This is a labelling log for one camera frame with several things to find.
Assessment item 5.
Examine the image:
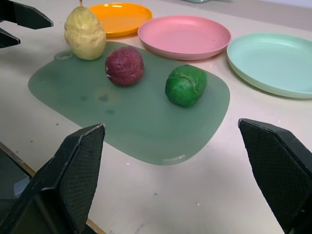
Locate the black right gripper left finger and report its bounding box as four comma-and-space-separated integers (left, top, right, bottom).
0, 123, 106, 234

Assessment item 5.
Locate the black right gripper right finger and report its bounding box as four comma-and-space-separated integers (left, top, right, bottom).
237, 118, 312, 234

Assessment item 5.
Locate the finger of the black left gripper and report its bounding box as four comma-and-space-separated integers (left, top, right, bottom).
0, 27, 20, 49
0, 0, 54, 30

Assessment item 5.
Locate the orange plate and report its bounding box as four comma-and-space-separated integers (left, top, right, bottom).
88, 2, 153, 39

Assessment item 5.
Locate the light green plate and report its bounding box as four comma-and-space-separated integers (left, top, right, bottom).
226, 32, 312, 99

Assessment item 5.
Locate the dark red round fruit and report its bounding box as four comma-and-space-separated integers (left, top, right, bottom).
105, 46, 145, 87

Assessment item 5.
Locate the green oval fruit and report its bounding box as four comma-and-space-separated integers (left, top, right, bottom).
164, 64, 208, 108

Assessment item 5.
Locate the pink plate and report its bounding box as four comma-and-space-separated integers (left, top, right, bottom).
137, 15, 232, 61

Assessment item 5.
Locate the yellow pear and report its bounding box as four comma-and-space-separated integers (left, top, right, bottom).
63, 0, 107, 61

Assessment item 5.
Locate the green cutting mat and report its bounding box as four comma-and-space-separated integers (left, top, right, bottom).
27, 40, 231, 166

